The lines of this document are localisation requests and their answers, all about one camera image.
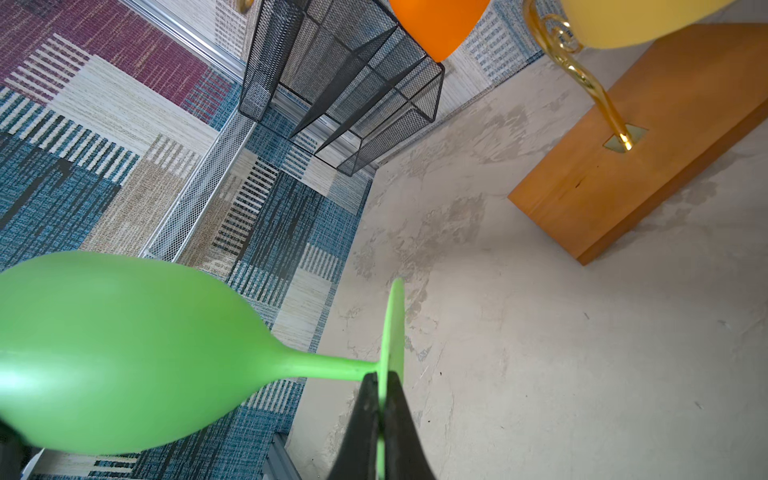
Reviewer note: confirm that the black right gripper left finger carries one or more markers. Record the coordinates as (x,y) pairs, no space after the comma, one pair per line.
(356,459)

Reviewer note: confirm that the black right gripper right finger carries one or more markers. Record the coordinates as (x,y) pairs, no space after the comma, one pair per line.
(404,457)

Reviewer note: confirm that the green wine glass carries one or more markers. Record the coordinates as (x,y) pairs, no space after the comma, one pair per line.
(106,354)

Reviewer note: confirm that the black mesh shelf rack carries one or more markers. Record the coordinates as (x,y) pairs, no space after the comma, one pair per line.
(345,74)

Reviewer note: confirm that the orange back wine glass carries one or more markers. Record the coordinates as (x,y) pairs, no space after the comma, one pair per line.
(439,26)

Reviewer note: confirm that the yellow front wine glass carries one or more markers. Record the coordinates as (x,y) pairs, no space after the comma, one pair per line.
(609,24)

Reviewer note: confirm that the white mesh wall basket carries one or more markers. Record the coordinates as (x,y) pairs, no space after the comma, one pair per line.
(182,219)

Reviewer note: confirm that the gold wire wine glass rack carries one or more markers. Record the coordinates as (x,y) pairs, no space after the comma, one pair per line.
(663,111)

